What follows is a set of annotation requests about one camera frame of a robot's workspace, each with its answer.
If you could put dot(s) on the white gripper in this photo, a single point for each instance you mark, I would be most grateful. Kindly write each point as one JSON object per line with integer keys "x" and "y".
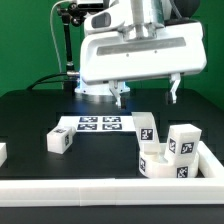
{"x": 116, "y": 49}

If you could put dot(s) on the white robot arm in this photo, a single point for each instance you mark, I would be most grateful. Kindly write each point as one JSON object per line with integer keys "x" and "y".
{"x": 138, "y": 11}

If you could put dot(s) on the white marker sheet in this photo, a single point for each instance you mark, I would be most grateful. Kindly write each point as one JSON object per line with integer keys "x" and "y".
{"x": 98, "y": 123}

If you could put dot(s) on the white U-shaped fence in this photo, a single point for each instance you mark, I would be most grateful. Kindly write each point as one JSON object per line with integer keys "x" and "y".
{"x": 209, "y": 189}

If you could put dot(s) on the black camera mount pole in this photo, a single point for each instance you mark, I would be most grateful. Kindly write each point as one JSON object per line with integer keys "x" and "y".
{"x": 70, "y": 15}

